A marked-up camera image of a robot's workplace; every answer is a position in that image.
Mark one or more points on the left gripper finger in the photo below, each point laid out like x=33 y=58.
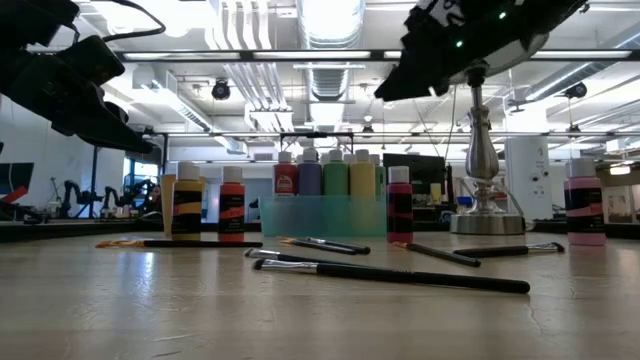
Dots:
x=112 y=130

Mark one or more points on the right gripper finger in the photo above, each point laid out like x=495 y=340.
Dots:
x=420 y=75

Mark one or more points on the large green paint bottle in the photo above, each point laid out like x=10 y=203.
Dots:
x=380 y=180
x=335 y=180

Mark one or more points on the large yellow paint bottle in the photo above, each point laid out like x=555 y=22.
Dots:
x=362 y=180

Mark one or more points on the small magenta paint bottle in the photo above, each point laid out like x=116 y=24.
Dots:
x=400 y=210

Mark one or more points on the small orange paint bottle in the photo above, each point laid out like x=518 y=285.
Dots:
x=231 y=210

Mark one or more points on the large blue paint bottle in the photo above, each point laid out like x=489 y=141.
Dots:
x=310 y=180

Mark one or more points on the large red paint bottle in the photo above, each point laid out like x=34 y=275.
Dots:
x=285 y=180

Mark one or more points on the small pink paint bottle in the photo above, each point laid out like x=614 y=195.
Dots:
x=585 y=210

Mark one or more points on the black background robot arm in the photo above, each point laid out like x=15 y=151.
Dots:
x=135 y=192
x=72 y=190

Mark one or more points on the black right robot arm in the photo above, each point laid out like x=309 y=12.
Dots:
x=550 y=15

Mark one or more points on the small yellow paint bottle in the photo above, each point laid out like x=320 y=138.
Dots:
x=186 y=210

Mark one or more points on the black ceiling spotlight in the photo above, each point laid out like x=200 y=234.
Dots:
x=367 y=130
x=221 y=90
x=576 y=90

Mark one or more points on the orange plastic cup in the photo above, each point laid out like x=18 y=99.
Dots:
x=166 y=205

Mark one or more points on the black background monitor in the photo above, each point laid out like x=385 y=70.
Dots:
x=425 y=172

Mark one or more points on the silver table lamp white shade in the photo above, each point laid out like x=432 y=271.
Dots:
x=482 y=150

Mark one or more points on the black paintbrush orange bristles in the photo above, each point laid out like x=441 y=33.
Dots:
x=120 y=244
x=440 y=255
x=325 y=247

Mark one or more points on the small yellow background cup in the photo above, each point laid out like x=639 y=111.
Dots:
x=436 y=192

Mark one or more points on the small blue background item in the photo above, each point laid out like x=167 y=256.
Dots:
x=465 y=201

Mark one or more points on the green translucent plastic tray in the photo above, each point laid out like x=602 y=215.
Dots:
x=325 y=217

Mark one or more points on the black paintbrush silver ferrule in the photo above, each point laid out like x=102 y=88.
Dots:
x=400 y=276
x=290 y=258
x=500 y=251
x=350 y=246

